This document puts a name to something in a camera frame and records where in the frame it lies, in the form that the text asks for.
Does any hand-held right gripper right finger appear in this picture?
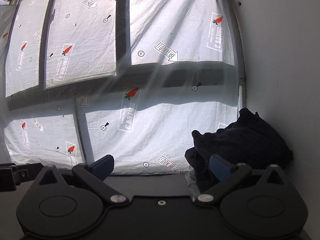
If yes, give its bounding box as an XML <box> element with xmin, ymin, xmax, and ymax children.
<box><xmin>195</xmin><ymin>154</ymin><xmax>288</xmax><ymax>204</ymax></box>

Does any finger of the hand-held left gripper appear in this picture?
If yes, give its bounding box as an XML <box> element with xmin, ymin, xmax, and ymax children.
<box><xmin>0</xmin><ymin>162</ymin><xmax>44</xmax><ymax>193</ymax></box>

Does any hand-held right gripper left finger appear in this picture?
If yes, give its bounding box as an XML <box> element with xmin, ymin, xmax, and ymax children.
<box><xmin>37</xmin><ymin>154</ymin><xmax>129</xmax><ymax>204</ymax></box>

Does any navy blue sweater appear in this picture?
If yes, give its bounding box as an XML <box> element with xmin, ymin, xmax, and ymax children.
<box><xmin>184</xmin><ymin>107</ymin><xmax>293</xmax><ymax>193</ymax></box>

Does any white printed window sheet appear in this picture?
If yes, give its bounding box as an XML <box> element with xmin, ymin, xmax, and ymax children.
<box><xmin>0</xmin><ymin>0</ymin><xmax>247</xmax><ymax>176</ymax></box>

